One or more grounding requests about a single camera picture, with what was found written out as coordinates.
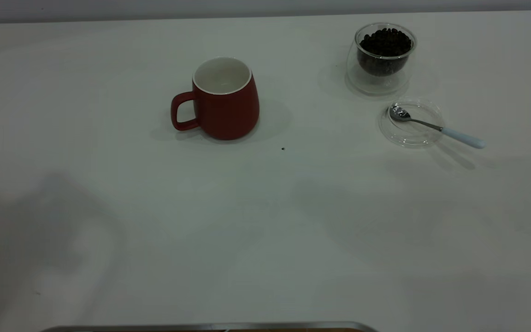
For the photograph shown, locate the red ceramic mug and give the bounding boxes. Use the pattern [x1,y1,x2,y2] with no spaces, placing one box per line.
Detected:
[170,56,260,141]

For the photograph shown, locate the clear double-wall glass cup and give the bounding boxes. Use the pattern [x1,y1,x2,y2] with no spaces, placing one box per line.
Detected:
[346,22,418,97]

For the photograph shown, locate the dark roasted coffee beans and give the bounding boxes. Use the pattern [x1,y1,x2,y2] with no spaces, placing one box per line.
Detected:
[357,28,414,77]

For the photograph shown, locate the clear glass lid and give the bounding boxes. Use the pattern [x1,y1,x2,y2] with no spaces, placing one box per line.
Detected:
[378,96,446,149]

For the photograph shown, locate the metal spoon with blue handle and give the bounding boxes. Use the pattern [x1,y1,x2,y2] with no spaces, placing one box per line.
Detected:
[389,105,486,149]

